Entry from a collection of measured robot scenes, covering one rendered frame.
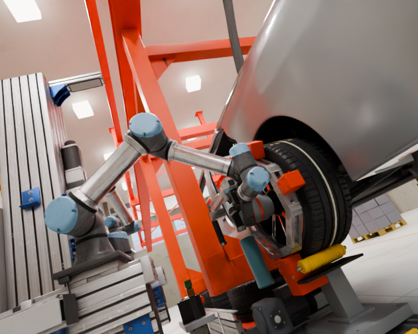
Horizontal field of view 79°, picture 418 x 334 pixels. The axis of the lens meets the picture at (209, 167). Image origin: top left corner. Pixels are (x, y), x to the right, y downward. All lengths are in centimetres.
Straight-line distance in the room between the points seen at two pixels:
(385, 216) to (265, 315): 678
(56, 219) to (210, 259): 99
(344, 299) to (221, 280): 66
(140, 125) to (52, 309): 64
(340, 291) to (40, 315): 121
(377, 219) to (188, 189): 658
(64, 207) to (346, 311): 127
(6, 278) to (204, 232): 101
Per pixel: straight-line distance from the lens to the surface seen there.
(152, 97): 224
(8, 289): 137
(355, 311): 150
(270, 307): 154
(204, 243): 169
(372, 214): 786
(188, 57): 279
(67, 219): 96
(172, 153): 109
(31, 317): 97
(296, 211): 119
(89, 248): 106
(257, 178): 86
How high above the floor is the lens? 61
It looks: 23 degrees up
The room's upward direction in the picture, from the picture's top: 23 degrees counter-clockwise
